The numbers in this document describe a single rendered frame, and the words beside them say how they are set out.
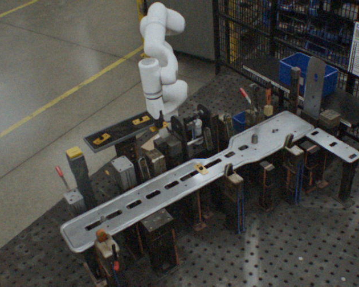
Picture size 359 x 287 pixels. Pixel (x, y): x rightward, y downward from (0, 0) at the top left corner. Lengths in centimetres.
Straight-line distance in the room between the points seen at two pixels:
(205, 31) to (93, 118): 148
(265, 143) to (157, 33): 79
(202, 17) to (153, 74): 289
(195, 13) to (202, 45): 36
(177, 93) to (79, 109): 237
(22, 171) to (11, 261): 177
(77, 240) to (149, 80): 74
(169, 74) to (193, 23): 297
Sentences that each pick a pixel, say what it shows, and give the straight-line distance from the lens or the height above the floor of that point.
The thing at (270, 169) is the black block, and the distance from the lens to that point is 216.
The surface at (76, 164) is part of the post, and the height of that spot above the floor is 111.
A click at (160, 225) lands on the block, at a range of 188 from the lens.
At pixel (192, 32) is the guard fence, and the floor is 44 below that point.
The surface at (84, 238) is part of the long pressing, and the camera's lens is 195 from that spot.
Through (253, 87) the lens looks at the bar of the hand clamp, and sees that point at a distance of 235.
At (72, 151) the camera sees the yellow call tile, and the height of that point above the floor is 116.
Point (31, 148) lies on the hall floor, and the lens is 432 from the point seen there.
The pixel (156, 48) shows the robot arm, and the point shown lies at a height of 159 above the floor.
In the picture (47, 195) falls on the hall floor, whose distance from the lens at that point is 375.
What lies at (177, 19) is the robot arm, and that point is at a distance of 222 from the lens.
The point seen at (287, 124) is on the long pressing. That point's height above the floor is 100.
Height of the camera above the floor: 243
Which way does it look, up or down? 38 degrees down
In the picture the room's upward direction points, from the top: 7 degrees counter-clockwise
